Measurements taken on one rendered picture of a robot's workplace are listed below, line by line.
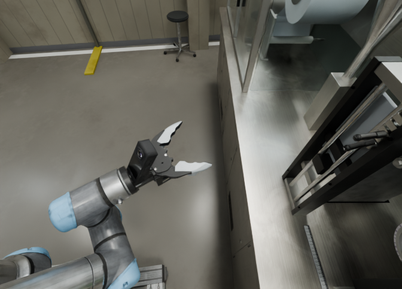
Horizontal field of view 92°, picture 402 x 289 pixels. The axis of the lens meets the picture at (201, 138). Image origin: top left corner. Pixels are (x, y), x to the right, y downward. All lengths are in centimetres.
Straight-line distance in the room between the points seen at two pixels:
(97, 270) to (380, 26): 98
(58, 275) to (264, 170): 72
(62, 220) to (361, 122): 68
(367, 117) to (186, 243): 141
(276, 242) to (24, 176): 220
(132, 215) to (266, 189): 123
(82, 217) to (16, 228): 174
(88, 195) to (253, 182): 60
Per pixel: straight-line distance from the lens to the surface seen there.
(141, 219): 176
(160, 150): 49
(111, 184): 47
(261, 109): 111
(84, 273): 49
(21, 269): 73
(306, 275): 82
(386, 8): 85
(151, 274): 145
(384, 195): 98
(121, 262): 53
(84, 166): 217
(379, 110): 55
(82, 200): 49
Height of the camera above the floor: 165
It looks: 54 degrees down
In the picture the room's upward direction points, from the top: straight up
